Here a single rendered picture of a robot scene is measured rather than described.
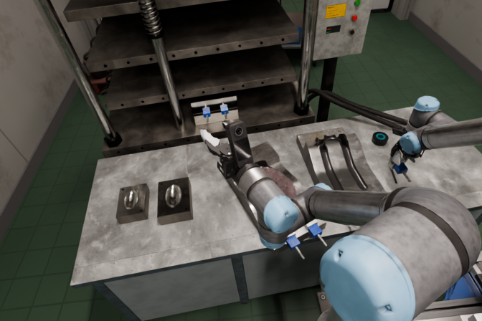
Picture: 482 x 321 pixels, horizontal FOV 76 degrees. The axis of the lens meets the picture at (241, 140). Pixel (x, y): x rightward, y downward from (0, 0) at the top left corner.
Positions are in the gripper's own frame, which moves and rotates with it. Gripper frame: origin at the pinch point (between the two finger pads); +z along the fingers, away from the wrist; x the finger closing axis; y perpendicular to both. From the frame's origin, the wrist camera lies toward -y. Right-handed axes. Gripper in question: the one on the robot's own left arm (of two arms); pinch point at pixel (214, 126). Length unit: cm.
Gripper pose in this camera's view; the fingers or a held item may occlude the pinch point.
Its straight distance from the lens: 89.0
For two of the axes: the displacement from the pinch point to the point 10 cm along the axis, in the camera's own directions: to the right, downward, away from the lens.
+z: -5.1, -5.8, 6.4
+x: 8.6, -3.0, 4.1
